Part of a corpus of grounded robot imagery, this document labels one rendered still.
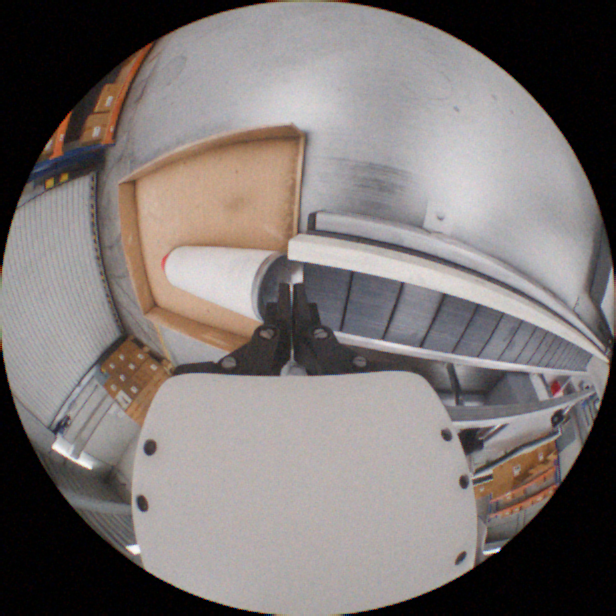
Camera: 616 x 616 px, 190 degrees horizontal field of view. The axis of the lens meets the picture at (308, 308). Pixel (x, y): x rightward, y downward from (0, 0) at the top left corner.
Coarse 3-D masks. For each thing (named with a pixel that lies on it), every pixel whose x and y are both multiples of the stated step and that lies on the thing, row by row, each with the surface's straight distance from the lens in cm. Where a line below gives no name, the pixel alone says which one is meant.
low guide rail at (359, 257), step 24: (312, 240) 11; (336, 240) 12; (336, 264) 11; (360, 264) 11; (384, 264) 11; (408, 264) 11; (432, 264) 13; (432, 288) 12; (456, 288) 13; (480, 288) 14; (528, 312) 18; (576, 336) 33
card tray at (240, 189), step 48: (192, 144) 22; (240, 144) 23; (288, 144) 20; (144, 192) 36; (192, 192) 27; (240, 192) 22; (288, 192) 20; (144, 240) 38; (192, 240) 28; (240, 240) 23; (288, 240) 20; (144, 288) 42; (192, 336) 32; (240, 336) 30
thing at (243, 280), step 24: (168, 264) 24; (192, 264) 18; (216, 264) 15; (240, 264) 13; (264, 264) 12; (288, 264) 14; (192, 288) 19; (216, 288) 15; (240, 288) 13; (264, 288) 13; (240, 312) 14; (264, 312) 13
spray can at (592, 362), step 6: (588, 360) 69; (594, 360) 69; (588, 366) 69; (594, 366) 68; (600, 366) 69; (588, 372) 70; (594, 372) 68; (600, 372) 68; (594, 378) 68; (600, 378) 68; (606, 378) 69; (594, 384) 69; (600, 384) 68; (600, 390) 68; (600, 396) 68; (600, 402) 69
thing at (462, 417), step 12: (564, 396) 37; (576, 396) 45; (456, 408) 15; (468, 408) 16; (480, 408) 17; (492, 408) 18; (504, 408) 20; (516, 408) 21; (528, 408) 23; (540, 408) 26; (552, 408) 30; (456, 420) 15; (468, 420) 16; (480, 420) 17; (492, 420) 18; (504, 420) 20; (516, 420) 22
